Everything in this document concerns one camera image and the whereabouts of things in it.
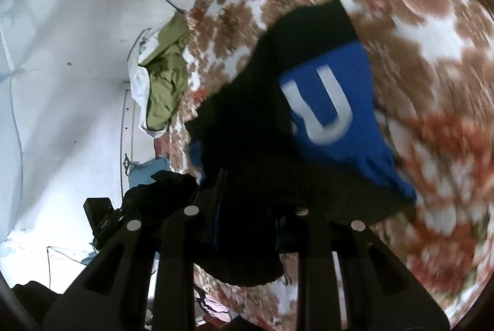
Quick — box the white garment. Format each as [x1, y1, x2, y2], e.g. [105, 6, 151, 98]
[127, 28, 156, 136]

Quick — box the brown floral blanket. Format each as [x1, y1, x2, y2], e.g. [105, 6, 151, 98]
[154, 0, 494, 331]

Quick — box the olive green jacket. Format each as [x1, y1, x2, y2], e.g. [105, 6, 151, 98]
[138, 12, 190, 132]

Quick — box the blue and black hooded jacket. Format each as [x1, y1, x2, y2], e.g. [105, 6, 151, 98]
[123, 0, 418, 287]

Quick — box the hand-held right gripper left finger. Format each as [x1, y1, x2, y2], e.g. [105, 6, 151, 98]
[42, 169, 228, 331]

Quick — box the teal printed shirt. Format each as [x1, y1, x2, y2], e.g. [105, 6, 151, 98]
[128, 157, 171, 190]

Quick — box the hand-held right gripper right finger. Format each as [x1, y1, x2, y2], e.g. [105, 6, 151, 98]
[295, 207, 450, 331]

